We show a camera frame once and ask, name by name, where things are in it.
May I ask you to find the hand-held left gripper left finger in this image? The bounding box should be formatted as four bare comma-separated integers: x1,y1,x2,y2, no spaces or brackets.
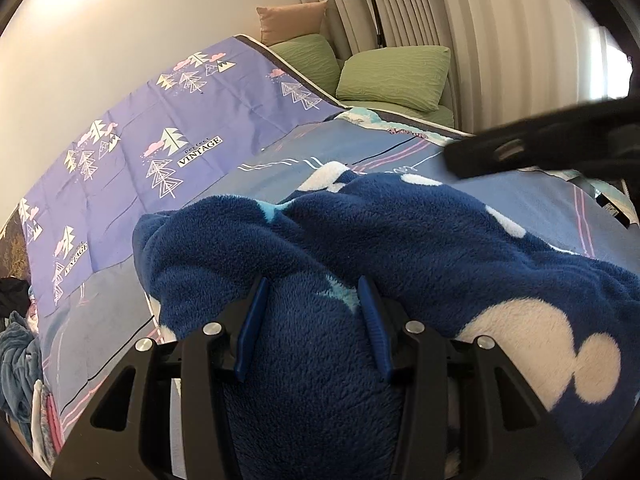
50,276,271,480

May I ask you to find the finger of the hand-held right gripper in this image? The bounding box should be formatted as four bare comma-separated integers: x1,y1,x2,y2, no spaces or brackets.
444,96,640,179

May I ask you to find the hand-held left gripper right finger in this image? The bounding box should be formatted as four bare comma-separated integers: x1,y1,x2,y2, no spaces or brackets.
357,276,583,480

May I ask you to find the blue fleece garment with stars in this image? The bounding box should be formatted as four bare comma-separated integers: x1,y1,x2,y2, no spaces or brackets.
132,160,640,480

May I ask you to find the green pillow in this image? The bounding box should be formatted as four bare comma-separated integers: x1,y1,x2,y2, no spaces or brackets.
335,45,452,114
270,34,344,95

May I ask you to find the beige curtain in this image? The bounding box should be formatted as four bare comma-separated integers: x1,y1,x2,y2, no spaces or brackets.
285,0,632,137

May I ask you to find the pink striped cloth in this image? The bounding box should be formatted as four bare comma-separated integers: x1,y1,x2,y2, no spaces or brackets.
30,380,65,462

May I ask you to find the purple printed blanket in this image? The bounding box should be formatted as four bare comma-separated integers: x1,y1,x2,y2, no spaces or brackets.
10,35,640,426

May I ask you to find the light blue fleece cloth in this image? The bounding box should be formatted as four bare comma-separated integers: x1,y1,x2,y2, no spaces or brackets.
0,310,44,417

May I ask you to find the dark cloth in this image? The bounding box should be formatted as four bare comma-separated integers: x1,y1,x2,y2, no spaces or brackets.
0,277,32,322

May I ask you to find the brown patterned cloth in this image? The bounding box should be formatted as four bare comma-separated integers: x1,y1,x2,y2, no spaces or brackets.
0,210,32,282

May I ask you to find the tan pillow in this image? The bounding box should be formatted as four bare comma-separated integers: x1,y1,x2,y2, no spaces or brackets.
257,1,329,47

